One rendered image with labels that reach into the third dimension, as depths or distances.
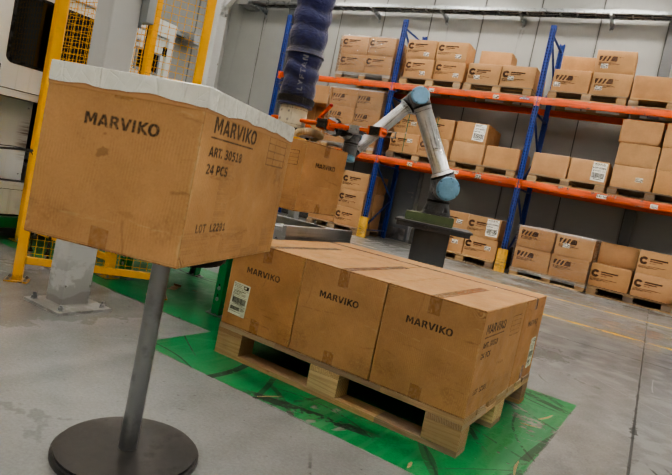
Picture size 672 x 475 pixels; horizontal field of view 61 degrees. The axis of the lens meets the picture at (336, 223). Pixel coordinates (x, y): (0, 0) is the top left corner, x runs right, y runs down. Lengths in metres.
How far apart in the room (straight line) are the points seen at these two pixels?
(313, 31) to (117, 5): 1.11
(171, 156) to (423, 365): 1.31
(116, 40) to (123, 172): 1.80
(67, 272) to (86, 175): 1.74
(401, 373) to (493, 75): 8.84
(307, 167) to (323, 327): 1.13
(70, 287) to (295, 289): 1.21
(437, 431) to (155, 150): 1.46
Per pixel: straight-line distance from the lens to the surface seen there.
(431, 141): 3.70
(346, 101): 11.65
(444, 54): 11.14
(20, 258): 3.60
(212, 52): 6.48
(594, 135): 11.54
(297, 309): 2.48
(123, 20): 3.14
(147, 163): 1.33
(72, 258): 3.12
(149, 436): 1.90
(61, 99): 1.48
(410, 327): 2.23
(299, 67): 3.53
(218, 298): 3.39
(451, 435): 2.24
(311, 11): 3.59
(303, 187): 3.25
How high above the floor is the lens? 0.87
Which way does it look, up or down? 4 degrees down
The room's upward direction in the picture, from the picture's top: 12 degrees clockwise
